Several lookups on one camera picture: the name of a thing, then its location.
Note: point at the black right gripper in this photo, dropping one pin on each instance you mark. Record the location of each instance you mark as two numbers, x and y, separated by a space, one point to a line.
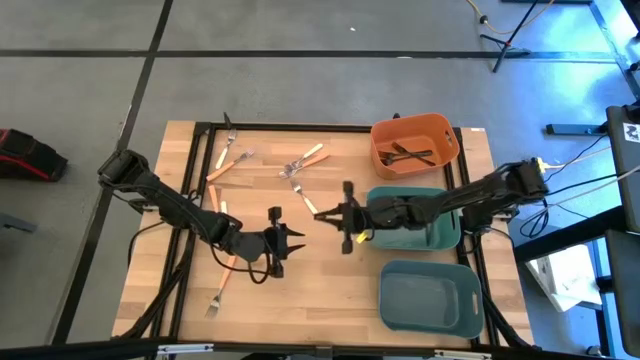
357 217

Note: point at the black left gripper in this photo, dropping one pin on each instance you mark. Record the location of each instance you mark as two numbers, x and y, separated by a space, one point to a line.
272 242

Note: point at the black fork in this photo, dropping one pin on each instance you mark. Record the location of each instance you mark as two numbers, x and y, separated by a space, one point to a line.
415 154
384 154
425 161

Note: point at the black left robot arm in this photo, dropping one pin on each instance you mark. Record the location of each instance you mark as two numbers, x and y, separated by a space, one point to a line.
170 207

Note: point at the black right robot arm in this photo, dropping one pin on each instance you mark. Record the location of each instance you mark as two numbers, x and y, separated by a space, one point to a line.
475 195

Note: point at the yellow tape tag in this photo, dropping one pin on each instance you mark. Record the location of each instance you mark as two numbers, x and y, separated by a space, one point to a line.
361 237

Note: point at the green plastic bin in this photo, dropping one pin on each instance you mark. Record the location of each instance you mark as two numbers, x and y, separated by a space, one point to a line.
442 235

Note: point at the orange plastic bin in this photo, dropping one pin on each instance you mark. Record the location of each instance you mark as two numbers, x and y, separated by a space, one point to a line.
400 131

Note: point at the blue-grey plastic bin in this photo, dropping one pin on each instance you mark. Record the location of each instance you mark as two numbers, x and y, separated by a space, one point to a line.
425 300

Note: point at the yellow power strip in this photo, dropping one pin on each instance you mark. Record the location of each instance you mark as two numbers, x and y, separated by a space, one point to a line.
541 164

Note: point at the white box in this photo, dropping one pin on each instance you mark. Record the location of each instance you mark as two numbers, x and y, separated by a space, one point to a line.
565 280

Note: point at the black crossbar silver brackets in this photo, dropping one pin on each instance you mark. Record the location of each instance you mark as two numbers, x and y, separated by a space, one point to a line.
75 350

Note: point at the black tripod stand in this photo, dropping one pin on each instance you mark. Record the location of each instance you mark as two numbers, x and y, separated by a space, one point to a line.
506 45

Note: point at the black flat stand base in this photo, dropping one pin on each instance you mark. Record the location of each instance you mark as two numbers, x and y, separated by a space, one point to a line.
575 129

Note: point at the black red bag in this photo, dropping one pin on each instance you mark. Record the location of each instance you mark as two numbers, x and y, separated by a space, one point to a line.
30 155

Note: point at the grey metal piece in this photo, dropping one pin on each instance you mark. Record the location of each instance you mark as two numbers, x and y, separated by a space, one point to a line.
15 222

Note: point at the black desk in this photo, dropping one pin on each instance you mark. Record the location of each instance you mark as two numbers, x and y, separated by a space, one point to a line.
625 190
625 300

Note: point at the black table frame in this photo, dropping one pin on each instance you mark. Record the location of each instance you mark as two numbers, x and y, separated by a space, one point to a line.
300 127

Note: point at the black frame strut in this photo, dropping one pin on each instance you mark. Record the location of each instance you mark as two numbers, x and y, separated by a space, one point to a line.
565 235

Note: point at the black frame bar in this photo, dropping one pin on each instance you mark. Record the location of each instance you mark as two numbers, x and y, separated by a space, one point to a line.
617 52

